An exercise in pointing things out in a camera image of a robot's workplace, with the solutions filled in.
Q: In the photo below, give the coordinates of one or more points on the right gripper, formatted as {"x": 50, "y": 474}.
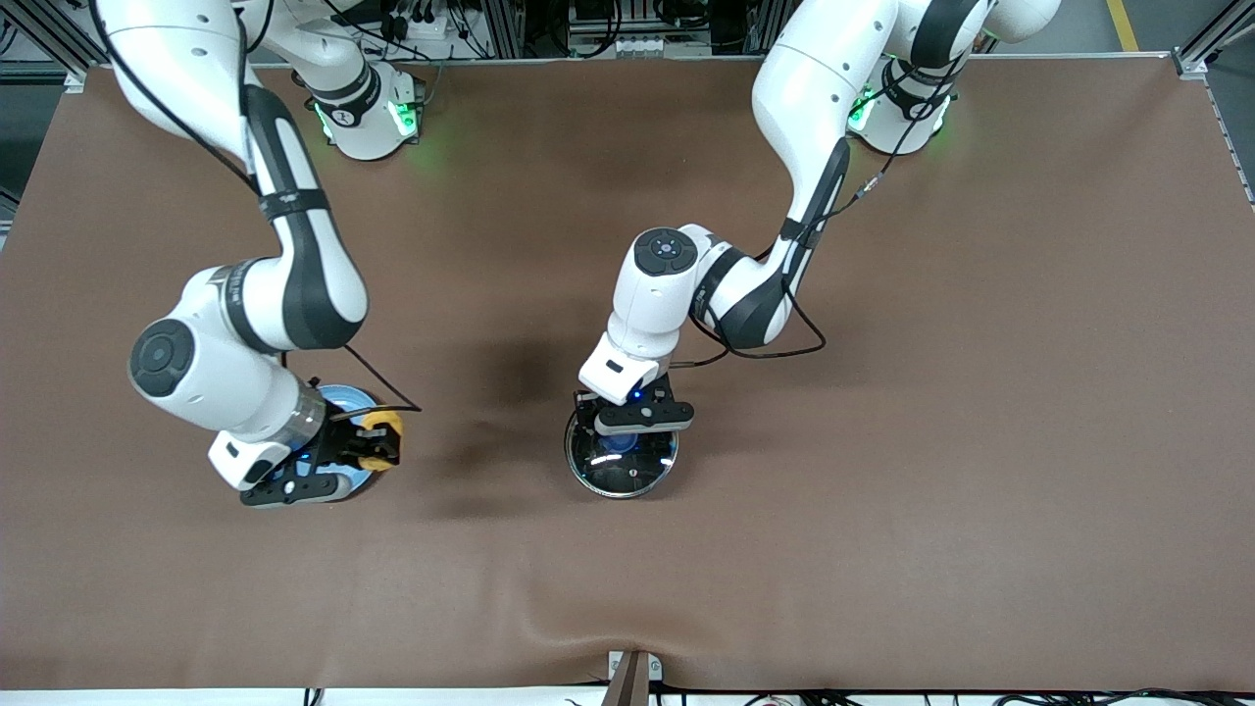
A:
{"x": 338, "y": 438}

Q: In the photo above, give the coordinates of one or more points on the metal table edge bracket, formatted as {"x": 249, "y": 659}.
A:
{"x": 632, "y": 681}

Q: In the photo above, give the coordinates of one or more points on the glass lid blue knob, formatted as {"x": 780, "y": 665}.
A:
{"x": 627, "y": 476}

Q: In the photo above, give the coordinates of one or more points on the power strip with black plugs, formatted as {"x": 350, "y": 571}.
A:
{"x": 412, "y": 15}

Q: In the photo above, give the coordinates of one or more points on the yellow potato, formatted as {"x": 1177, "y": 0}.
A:
{"x": 392, "y": 422}

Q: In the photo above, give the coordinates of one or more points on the white power strip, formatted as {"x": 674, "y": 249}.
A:
{"x": 637, "y": 46}

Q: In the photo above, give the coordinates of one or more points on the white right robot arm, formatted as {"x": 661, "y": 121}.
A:
{"x": 304, "y": 275}

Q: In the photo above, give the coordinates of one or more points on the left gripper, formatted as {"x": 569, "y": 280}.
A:
{"x": 584, "y": 409}

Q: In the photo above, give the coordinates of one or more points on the aluminium frame profile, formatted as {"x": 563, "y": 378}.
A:
{"x": 1211, "y": 44}

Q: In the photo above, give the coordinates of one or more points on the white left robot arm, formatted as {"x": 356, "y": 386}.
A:
{"x": 814, "y": 88}

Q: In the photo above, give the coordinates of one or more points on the blue round plate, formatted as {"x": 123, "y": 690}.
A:
{"x": 343, "y": 397}

